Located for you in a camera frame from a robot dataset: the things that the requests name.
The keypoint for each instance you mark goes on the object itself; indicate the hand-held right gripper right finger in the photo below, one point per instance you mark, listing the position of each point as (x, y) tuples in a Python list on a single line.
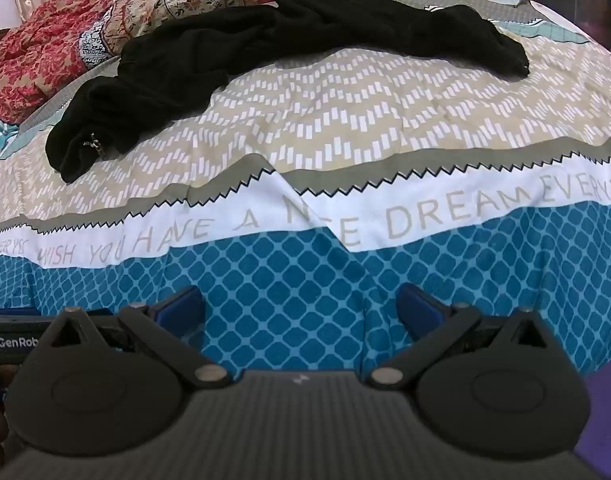
[(416, 306)]

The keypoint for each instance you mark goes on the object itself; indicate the purple cloth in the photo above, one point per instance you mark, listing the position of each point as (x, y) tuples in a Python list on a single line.
[(608, 425)]

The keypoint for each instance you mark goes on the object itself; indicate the patterned beige and blue bedsheet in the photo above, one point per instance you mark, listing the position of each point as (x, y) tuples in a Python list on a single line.
[(335, 110)]

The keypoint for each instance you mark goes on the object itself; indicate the red floral quilt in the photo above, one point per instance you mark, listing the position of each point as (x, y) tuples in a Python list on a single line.
[(35, 60)]

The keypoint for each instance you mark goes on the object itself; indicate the black pants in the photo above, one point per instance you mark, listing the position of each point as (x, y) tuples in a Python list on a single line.
[(185, 65)]

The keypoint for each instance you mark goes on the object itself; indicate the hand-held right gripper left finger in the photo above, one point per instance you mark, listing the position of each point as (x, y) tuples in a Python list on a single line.
[(181, 307)]

